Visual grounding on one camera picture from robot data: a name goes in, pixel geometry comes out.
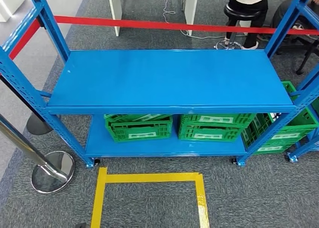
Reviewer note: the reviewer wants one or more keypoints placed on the black office chair base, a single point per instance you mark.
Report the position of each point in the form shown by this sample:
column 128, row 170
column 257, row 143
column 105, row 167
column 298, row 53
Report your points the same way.
column 305, row 60

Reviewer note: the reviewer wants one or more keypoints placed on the white desk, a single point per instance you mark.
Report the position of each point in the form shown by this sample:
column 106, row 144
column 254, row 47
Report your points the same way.
column 114, row 12

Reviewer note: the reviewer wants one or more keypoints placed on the white and black parts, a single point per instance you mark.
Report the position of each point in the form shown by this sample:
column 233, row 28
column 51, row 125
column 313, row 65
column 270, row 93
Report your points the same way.
column 274, row 116

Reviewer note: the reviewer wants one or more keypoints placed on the blue metal shelf rack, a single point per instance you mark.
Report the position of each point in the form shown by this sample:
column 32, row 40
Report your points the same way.
column 162, row 78
column 302, row 149

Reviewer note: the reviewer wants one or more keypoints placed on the chrome barrier stanchion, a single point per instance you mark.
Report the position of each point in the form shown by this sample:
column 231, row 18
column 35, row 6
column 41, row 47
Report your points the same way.
column 54, row 173
column 42, row 23

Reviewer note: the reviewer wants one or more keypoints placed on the black pole stand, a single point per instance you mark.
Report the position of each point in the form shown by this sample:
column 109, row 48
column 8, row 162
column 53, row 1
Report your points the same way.
column 37, row 126

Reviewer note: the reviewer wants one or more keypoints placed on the red barrier belt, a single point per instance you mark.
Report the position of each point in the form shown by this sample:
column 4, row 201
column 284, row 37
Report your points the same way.
column 149, row 23
column 23, row 40

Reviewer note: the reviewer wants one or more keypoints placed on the black round stool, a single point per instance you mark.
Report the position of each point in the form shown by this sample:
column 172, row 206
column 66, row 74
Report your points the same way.
column 240, row 13

